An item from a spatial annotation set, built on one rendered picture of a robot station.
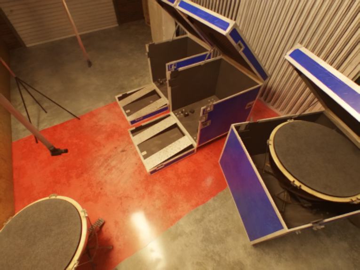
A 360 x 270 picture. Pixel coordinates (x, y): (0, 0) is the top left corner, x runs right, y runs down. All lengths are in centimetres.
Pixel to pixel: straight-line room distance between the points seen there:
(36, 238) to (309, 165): 230
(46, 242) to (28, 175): 173
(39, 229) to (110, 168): 125
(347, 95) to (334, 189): 84
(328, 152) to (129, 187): 229
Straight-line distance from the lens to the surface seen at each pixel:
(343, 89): 133
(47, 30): 726
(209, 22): 186
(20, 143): 390
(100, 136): 321
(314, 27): 327
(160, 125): 293
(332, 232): 296
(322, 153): 203
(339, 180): 194
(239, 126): 194
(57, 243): 176
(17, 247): 192
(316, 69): 144
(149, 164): 262
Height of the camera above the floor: 229
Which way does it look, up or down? 51 degrees down
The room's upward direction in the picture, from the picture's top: straight up
